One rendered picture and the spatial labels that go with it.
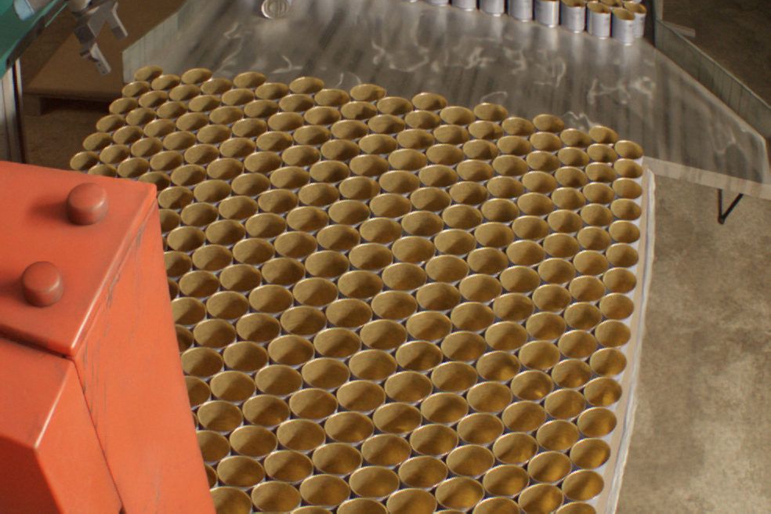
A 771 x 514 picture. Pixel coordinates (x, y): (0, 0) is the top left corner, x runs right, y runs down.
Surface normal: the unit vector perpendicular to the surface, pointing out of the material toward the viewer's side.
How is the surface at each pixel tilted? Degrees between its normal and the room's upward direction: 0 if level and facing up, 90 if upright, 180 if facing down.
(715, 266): 0
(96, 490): 90
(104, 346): 90
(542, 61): 0
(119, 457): 90
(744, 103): 90
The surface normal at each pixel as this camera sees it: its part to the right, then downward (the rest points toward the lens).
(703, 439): 0.01, -0.78
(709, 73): -0.85, 0.32
